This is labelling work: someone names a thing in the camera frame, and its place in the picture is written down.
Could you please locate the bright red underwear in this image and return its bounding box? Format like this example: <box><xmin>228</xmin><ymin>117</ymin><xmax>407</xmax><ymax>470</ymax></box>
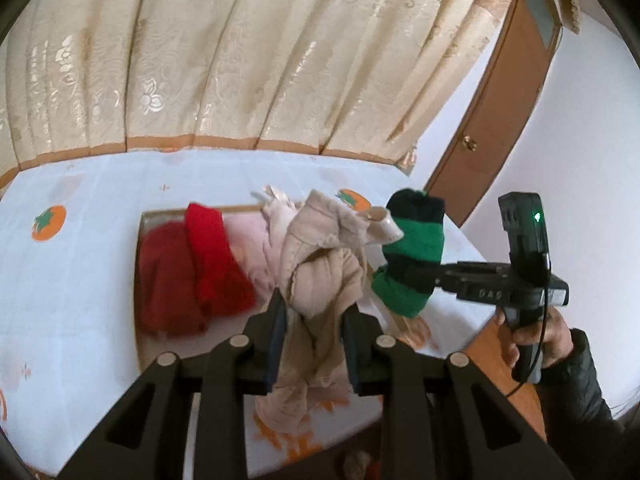
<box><xmin>184</xmin><ymin>203</ymin><xmax>259</xmax><ymax>319</ymax></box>

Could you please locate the white orange print tablecloth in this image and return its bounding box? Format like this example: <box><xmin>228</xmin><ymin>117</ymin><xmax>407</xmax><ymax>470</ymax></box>
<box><xmin>0</xmin><ymin>147</ymin><xmax>495</xmax><ymax>480</ymax></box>

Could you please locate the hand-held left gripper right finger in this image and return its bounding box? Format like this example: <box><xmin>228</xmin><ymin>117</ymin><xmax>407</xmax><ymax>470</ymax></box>
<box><xmin>341</xmin><ymin>307</ymin><xmax>573</xmax><ymax>480</ymax></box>

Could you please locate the person's right hand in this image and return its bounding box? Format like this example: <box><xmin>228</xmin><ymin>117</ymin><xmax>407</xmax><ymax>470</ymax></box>
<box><xmin>495</xmin><ymin>306</ymin><xmax>574</xmax><ymax>370</ymax></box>

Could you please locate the cream patterned curtain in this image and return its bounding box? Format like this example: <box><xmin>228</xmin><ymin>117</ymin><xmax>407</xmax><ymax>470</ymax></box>
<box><xmin>0</xmin><ymin>0</ymin><xmax>585</xmax><ymax>192</ymax></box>

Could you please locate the black cable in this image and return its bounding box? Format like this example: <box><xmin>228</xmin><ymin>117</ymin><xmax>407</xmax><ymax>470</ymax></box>
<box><xmin>502</xmin><ymin>252</ymin><xmax>554</xmax><ymax>399</ymax></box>

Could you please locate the cardboard board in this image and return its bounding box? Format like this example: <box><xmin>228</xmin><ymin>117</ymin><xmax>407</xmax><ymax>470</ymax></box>
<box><xmin>133</xmin><ymin>203</ymin><xmax>386</xmax><ymax>377</ymax></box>

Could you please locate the pink underwear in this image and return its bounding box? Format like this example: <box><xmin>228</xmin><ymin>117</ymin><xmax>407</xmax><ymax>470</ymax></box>
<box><xmin>225</xmin><ymin>214</ymin><xmax>283</xmax><ymax>302</ymax></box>

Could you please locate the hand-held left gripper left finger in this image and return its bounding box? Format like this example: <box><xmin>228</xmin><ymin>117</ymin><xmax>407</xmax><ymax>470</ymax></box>
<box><xmin>60</xmin><ymin>290</ymin><xmax>289</xmax><ymax>480</ymax></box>

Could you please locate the dark red underwear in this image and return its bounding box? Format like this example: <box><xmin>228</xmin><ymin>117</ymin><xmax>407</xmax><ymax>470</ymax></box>
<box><xmin>138</xmin><ymin>220</ymin><xmax>211</xmax><ymax>337</ymax></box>

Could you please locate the beige underwear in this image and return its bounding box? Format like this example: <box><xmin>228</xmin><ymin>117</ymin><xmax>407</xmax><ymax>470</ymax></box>
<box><xmin>255</xmin><ymin>190</ymin><xmax>405</xmax><ymax>434</ymax></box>

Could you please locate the person's right forearm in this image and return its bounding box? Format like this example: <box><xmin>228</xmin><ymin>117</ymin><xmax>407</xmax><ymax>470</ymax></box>
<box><xmin>537</xmin><ymin>328</ymin><xmax>640</xmax><ymax>480</ymax></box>

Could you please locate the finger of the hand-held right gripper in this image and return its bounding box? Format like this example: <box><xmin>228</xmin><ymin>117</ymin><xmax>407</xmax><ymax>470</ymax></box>
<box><xmin>397</xmin><ymin>261</ymin><xmax>451</xmax><ymax>296</ymax></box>

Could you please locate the brown wooden desk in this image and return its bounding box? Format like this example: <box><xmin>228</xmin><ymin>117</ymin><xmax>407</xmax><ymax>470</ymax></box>
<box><xmin>450</xmin><ymin>317</ymin><xmax>547</xmax><ymax>443</ymax></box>

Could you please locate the green black striped underwear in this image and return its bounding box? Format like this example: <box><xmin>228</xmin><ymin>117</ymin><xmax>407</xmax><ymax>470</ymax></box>
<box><xmin>370</xmin><ymin>188</ymin><xmax>446</xmax><ymax>319</ymax></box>

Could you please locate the wooden door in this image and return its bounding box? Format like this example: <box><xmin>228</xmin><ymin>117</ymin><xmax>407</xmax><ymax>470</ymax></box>
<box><xmin>424</xmin><ymin>0</ymin><xmax>565</xmax><ymax>229</ymax></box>

